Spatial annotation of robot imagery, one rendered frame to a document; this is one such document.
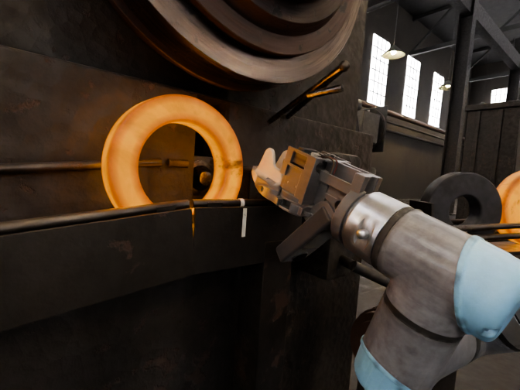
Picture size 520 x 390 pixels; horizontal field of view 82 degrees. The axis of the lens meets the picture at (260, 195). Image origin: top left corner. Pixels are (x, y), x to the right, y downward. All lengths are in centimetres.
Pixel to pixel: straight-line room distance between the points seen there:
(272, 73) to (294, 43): 5
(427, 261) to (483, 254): 4
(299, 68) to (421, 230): 31
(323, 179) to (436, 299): 17
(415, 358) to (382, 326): 4
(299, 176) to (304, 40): 21
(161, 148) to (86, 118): 10
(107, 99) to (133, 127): 9
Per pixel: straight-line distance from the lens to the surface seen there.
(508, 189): 77
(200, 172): 51
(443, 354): 35
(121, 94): 46
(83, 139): 44
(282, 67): 48
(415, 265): 30
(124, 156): 37
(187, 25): 41
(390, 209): 33
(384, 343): 35
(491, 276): 30
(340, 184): 36
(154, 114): 38
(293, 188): 39
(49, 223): 35
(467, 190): 71
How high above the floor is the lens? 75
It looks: 4 degrees down
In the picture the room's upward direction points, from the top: 4 degrees clockwise
